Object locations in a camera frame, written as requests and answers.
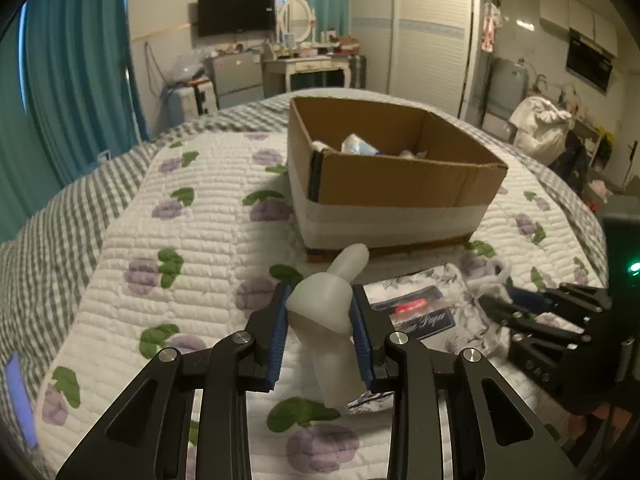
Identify clear plastic bag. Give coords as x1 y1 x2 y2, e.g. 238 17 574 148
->
172 50 209 84

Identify white plastic bag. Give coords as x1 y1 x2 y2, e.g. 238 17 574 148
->
464 259 514 302

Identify black wall television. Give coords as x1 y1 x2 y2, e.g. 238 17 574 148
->
196 0 277 38

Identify blue flat object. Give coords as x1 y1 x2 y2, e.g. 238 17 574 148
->
7 350 39 449

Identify floral white quilt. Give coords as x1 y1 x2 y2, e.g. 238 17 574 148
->
32 127 608 480

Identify white oval mirror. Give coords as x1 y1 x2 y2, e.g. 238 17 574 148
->
276 0 319 47

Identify cardboard box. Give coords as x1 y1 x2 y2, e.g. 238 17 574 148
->
286 96 509 263

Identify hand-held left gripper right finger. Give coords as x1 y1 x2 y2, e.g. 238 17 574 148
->
350 284 583 480

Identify white wardrobe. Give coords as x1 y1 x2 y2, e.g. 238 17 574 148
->
347 0 477 122

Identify hanging patterned garment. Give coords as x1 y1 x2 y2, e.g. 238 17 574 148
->
481 2 502 54

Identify floral tissue pack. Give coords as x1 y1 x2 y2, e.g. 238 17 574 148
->
345 263 501 414

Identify white wall cabinets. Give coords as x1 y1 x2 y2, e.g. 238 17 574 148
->
538 0 619 57

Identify white suitcase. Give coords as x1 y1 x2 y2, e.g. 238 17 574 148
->
167 84 220 124

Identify grey small fridge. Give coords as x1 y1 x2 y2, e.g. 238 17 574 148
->
207 53 265 110

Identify grey gingham bed sheet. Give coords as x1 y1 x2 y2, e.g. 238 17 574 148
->
0 86 640 480

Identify black range hood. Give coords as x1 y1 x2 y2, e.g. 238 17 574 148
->
565 30 615 94

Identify white vanity table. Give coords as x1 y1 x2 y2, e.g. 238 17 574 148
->
261 51 352 99

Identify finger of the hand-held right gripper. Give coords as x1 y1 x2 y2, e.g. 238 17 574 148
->
478 294 598 347
502 282 613 317

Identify dark striped suitcase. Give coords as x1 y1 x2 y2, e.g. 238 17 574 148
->
348 53 369 90

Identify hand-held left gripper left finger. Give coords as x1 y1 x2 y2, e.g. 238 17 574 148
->
55 284 293 480

